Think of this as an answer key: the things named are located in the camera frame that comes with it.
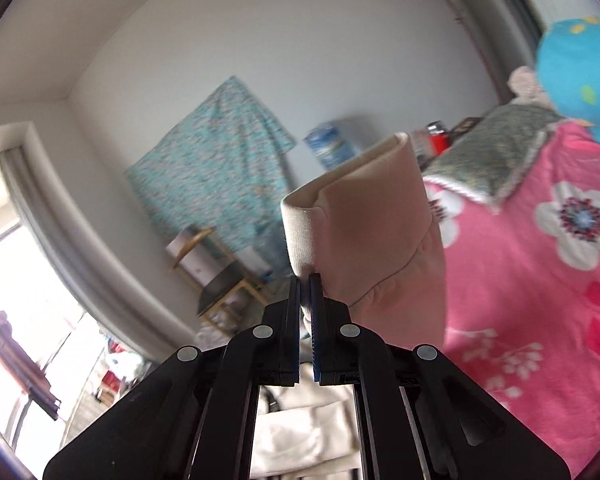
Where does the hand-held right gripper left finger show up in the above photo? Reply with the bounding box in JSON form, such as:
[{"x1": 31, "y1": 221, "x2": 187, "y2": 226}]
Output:
[{"x1": 42, "y1": 276, "x2": 301, "y2": 480}]

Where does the cream white skirt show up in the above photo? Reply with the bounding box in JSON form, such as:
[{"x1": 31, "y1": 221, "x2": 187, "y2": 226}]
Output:
[{"x1": 250, "y1": 132, "x2": 448, "y2": 478}]

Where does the white plastic bag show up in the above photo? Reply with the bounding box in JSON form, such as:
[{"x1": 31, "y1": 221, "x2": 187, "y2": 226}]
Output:
[{"x1": 200, "y1": 305, "x2": 248, "y2": 342}]

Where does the grey curtain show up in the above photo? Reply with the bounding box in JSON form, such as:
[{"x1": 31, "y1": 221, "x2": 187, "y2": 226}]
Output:
[{"x1": 0, "y1": 147, "x2": 201, "y2": 361}]

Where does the wooden chair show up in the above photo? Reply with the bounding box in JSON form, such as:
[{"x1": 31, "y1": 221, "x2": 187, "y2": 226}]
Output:
[{"x1": 170, "y1": 226, "x2": 276, "y2": 323}]

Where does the pink floral blanket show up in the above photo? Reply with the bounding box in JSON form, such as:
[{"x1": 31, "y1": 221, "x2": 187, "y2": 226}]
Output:
[{"x1": 420, "y1": 120, "x2": 600, "y2": 480}]

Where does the dark red hanging cloth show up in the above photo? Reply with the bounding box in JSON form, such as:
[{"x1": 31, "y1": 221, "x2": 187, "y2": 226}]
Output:
[{"x1": 0, "y1": 310, "x2": 63, "y2": 421}]

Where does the red can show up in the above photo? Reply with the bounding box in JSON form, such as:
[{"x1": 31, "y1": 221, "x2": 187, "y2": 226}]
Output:
[{"x1": 426, "y1": 121, "x2": 449, "y2": 158}]

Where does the blue water dispenser bottle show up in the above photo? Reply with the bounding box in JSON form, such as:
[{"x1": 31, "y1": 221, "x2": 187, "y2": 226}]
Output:
[{"x1": 304, "y1": 121, "x2": 359, "y2": 171}]

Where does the clear blue water jug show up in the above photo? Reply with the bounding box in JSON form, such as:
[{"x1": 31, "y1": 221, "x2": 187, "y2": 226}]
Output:
[{"x1": 257, "y1": 220, "x2": 291, "y2": 277}]

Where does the pale crocheted cloth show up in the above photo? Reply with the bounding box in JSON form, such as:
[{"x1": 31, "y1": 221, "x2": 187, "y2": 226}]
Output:
[{"x1": 507, "y1": 66, "x2": 556, "y2": 106}]

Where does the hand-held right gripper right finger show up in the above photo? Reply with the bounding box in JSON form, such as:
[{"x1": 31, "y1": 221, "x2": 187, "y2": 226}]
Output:
[{"x1": 307, "y1": 272, "x2": 572, "y2": 480}]

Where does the white cylindrical bin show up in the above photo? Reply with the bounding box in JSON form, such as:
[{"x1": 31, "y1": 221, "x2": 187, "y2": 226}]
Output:
[{"x1": 166, "y1": 230, "x2": 216, "y2": 282}]

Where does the teal floral wall cloth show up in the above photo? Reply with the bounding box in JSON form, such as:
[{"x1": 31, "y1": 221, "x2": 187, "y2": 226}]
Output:
[{"x1": 125, "y1": 76, "x2": 297, "y2": 273}]

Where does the grey speckled pillow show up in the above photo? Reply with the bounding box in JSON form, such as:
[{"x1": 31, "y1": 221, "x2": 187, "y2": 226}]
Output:
[{"x1": 422, "y1": 105, "x2": 566, "y2": 216}]

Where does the clear jar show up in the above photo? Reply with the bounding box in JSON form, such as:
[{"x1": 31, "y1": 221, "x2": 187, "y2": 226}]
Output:
[{"x1": 410, "y1": 130, "x2": 431, "y2": 162}]

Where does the blue plush toy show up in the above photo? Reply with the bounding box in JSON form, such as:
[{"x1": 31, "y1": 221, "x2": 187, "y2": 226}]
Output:
[{"x1": 535, "y1": 17, "x2": 600, "y2": 148}]

